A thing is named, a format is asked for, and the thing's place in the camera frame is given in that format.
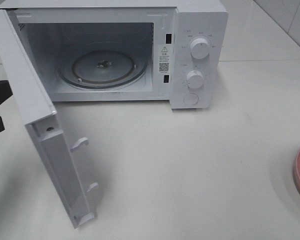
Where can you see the white warning label sticker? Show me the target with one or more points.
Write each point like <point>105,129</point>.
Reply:
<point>164,53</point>

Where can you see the round white door button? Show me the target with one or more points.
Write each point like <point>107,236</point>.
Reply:
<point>191,99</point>

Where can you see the white upper microwave knob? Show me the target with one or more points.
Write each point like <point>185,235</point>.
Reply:
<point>199,47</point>

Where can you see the white timer knob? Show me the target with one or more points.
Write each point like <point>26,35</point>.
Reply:
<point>195,79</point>

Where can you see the white microwave oven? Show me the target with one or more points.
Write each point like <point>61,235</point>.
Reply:
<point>33,34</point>

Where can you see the glass microwave turntable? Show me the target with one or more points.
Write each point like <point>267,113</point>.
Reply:
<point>102,65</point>

